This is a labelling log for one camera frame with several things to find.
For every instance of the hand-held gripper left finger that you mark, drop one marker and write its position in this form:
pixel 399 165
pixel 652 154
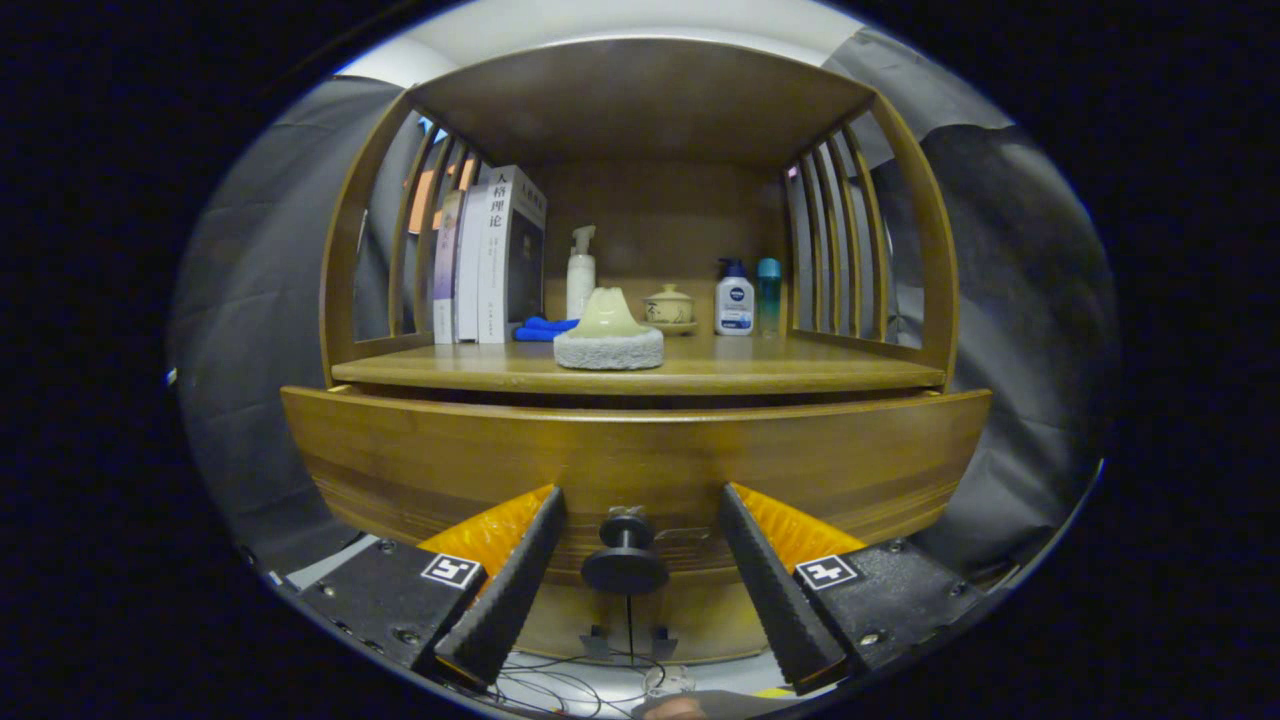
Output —
pixel 505 590

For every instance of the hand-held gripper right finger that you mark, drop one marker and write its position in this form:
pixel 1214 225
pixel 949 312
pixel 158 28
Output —
pixel 775 590

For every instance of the wooden drawer with black knob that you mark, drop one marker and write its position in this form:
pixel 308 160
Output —
pixel 450 450

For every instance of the wooden countertop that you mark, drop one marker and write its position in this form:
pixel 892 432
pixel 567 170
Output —
pixel 760 365

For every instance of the wooden cabinet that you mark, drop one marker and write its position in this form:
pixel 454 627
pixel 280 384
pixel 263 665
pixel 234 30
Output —
pixel 640 100

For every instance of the white power plug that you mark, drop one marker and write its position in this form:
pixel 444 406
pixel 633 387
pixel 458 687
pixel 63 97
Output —
pixel 672 680

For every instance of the blue cloth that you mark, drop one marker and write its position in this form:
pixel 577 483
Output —
pixel 540 328

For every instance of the white lotion bottle blue cap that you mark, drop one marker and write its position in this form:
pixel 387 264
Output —
pixel 734 305

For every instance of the teal clear bottle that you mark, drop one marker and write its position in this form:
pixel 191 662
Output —
pixel 768 300

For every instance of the lidded ceramic tea cup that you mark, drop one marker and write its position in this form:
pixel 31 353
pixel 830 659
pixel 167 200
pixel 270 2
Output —
pixel 670 305

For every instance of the white pump bottle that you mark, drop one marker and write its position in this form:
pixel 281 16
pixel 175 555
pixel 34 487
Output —
pixel 579 280

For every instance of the white book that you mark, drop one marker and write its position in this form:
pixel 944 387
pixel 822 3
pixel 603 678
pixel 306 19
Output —
pixel 468 270

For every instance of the purple spine book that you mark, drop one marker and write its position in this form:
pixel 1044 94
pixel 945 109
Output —
pixel 445 270

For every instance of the grey book with portrait cover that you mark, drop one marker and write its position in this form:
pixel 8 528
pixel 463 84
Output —
pixel 520 260

